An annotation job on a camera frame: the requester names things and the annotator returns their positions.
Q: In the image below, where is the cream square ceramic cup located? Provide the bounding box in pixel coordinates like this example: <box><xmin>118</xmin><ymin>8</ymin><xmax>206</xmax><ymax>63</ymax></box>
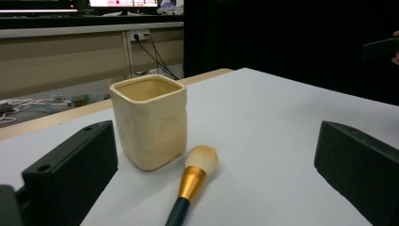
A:
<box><xmin>109</xmin><ymin>73</ymin><xmax>188</xmax><ymax>172</ymax></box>

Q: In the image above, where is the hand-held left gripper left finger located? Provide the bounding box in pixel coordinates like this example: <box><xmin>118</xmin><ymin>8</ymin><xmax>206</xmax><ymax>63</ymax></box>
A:
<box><xmin>22</xmin><ymin>120</ymin><xmax>120</xmax><ymax>226</ymax></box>

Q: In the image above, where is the white table cover sheet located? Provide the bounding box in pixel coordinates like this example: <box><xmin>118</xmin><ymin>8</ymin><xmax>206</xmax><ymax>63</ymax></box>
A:
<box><xmin>0</xmin><ymin>67</ymin><xmax>399</xmax><ymax>226</ymax></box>

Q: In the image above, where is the white cord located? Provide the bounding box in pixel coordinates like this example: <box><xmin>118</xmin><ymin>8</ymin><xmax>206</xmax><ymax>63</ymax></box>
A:
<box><xmin>0</xmin><ymin>97</ymin><xmax>73</xmax><ymax>124</ymax></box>

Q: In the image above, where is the beige wooden desk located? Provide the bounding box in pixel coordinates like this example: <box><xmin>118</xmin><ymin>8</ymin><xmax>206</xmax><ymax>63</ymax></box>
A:
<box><xmin>0</xmin><ymin>21</ymin><xmax>184</xmax><ymax>101</ymax></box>

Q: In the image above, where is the computer monitor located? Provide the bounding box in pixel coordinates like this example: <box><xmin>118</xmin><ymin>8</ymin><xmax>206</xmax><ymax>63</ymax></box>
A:
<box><xmin>0</xmin><ymin>0</ymin><xmax>79</xmax><ymax>15</ymax></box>
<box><xmin>88</xmin><ymin>0</ymin><xmax>160</xmax><ymax>8</ymax></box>

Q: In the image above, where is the wooden spoon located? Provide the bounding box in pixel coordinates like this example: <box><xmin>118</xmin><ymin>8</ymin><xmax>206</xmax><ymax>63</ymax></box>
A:
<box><xmin>164</xmin><ymin>144</ymin><xmax>219</xmax><ymax>226</ymax></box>

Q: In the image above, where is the white wall power outlet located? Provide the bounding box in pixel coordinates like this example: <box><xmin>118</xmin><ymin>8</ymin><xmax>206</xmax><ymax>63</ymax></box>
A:
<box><xmin>129</xmin><ymin>28</ymin><xmax>152</xmax><ymax>42</ymax></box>

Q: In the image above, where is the light wooden table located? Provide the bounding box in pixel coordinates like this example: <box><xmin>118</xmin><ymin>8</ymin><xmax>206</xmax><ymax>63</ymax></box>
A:
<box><xmin>0</xmin><ymin>68</ymin><xmax>234</xmax><ymax>141</ymax></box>

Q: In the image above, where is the green plastic packet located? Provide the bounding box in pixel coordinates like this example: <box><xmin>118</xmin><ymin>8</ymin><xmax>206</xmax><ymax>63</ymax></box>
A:
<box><xmin>71</xmin><ymin>93</ymin><xmax>92</xmax><ymax>108</ymax></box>

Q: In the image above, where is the black power cable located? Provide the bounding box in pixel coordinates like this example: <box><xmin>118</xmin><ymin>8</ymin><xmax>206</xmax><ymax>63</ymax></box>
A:
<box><xmin>135</xmin><ymin>35</ymin><xmax>177</xmax><ymax>81</ymax></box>
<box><xmin>145</xmin><ymin>34</ymin><xmax>181</xmax><ymax>81</ymax></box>

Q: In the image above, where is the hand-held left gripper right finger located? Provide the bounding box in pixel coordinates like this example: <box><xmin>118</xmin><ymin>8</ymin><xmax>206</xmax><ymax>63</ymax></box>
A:
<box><xmin>313</xmin><ymin>121</ymin><xmax>399</xmax><ymax>226</ymax></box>

